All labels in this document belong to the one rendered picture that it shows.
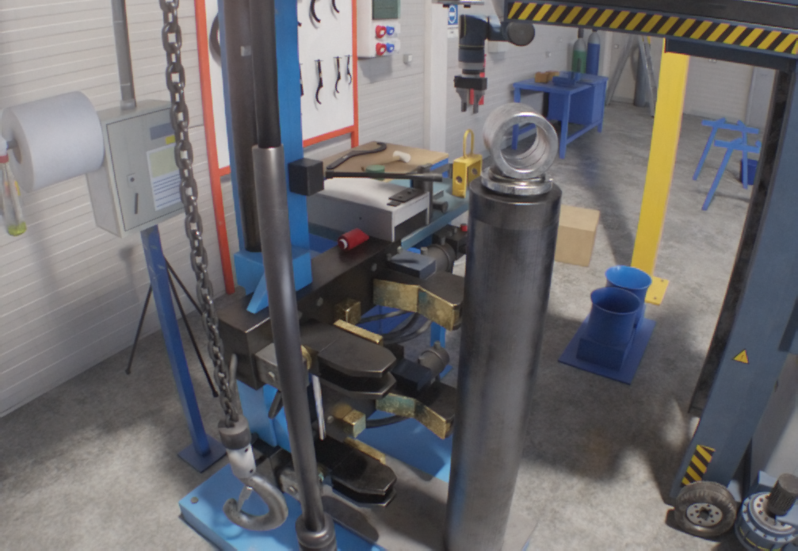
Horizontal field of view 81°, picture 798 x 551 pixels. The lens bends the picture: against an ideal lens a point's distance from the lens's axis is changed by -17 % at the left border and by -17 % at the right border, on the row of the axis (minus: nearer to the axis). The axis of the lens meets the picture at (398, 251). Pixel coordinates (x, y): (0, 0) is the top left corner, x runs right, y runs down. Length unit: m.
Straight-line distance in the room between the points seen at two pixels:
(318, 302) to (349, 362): 0.26
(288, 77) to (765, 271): 1.62
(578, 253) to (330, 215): 2.59
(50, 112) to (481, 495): 1.70
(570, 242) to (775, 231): 2.58
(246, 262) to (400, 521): 1.12
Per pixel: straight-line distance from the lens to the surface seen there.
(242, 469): 0.72
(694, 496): 2.38
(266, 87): 0.39
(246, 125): 1.54
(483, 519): 1.83
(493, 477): 1.68
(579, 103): 8.31
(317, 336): 1.58
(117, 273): 3.38
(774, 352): 2.09
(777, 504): 2.18
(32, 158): 1.72
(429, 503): 2.22
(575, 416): 2.89
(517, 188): 1.20
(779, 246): 1.92
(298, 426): 0.52
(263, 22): 0.39
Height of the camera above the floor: 1.88
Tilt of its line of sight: 26 degrees down
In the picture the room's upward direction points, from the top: straight up
